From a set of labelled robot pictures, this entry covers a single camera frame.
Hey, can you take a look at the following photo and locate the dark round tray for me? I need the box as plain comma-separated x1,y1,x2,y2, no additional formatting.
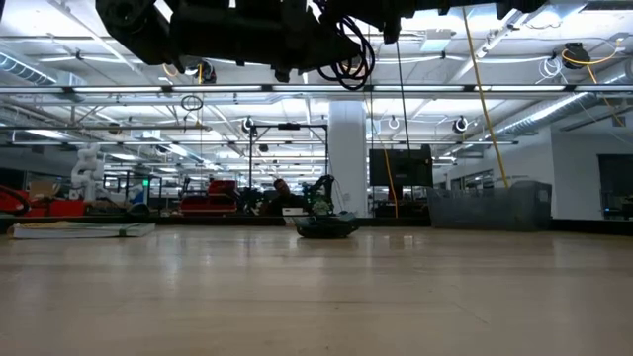
295,212,362,240

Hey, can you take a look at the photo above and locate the person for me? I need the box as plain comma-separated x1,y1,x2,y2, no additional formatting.
269,177,304,217

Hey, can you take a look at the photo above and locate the white square pillar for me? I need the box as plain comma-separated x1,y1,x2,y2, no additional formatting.
327,101,370,219

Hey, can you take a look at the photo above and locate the black monitor screen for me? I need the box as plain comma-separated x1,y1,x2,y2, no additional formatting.
368,144,434,189

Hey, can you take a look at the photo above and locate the long ceiling light bar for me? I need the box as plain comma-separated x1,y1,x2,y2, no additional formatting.
0,84,633,96

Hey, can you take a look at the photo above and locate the red tool cart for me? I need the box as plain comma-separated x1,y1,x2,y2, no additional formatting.
179,179,239,216

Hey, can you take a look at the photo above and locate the grey storage bin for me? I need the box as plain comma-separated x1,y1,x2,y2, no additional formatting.
426,179,554,232

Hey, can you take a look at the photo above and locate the flat white and green book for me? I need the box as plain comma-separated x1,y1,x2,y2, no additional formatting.
8,221,156,241

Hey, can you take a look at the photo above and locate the red box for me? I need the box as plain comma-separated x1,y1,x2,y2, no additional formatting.
23,199,86,218

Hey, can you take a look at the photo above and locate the cardboard box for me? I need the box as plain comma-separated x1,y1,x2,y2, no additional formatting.
28,179,62,200

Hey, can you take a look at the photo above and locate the black metal frame rig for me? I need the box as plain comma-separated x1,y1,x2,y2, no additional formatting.
247,123,330,199

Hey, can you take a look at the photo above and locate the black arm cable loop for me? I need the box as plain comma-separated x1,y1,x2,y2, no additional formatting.
315,13,377,93

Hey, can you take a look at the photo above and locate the black hanging cable loop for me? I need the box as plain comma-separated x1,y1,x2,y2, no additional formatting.
179,94,205,113

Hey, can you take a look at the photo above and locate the black ceiling cable reel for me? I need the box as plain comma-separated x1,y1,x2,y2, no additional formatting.
560,42,592,71
196,59,219,86

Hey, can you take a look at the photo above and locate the yellow hanging strap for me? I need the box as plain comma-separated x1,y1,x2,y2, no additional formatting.
460,5,510,190

